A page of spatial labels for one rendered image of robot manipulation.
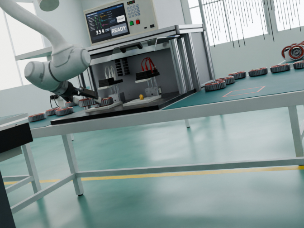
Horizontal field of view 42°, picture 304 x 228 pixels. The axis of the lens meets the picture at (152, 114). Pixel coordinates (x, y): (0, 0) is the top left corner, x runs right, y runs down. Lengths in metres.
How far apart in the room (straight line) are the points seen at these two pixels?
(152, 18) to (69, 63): 0.63
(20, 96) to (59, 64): 6.28
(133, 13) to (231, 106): 0.85
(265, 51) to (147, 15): 6.33
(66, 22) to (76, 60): 7.81
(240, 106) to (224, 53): 6.96
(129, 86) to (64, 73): 0.74
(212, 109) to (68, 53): 0.63
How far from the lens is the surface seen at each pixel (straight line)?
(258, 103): 1.57
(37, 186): 3.69
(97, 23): 2.29
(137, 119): 1.77
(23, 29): 8.38
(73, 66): 1.66
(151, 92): 2.15
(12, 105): 7.79
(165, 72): 2.24
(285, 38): 8.26
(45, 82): 1.75
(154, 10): 2.11
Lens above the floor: 0.97
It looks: 8 degrees down
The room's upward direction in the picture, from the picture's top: 12 degrees counter-clockwise
